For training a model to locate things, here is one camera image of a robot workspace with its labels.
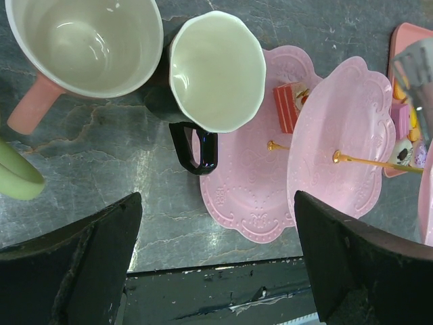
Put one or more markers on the pink dessert tray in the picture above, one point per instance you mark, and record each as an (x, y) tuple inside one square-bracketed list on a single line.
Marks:
[(404, 35)]

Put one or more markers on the black mug white inside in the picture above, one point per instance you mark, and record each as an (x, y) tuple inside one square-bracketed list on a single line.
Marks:
[(212, 81)]

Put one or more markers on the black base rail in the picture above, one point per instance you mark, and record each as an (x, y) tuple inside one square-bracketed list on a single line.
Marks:
[(259, 292)]

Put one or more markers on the green mug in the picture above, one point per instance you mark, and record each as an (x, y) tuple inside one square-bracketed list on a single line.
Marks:
[(19, 179)]

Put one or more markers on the pink striped cake slice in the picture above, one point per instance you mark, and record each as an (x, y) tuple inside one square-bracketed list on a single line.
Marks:
[(400, 115)]

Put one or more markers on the red layered cake slice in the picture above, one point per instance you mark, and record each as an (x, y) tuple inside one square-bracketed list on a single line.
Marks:
[(289, 100)]

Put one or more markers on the metal tongs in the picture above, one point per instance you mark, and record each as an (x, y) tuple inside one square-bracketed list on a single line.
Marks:
[(413, 70)]

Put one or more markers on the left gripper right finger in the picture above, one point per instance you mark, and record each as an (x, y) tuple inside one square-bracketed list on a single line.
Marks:
[(360, 274)]

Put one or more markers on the white chocolate drizzle donut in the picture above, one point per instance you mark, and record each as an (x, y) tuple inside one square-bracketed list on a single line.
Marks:
[(402, 152)]

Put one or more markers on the pink three-tier cake stand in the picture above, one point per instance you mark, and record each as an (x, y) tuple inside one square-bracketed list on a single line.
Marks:
[(261, 168)]

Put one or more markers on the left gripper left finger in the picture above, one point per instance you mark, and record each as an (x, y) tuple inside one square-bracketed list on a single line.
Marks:
[(75, 274)]

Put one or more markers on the purple donut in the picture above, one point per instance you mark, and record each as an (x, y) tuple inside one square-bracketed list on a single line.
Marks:
[(419, 154)]

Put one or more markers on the pink mug white inside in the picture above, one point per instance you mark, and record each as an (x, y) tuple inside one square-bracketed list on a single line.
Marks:
[(94, 49)]

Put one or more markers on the yellow donut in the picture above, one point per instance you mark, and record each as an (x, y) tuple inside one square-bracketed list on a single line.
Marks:
[(414, 130)]

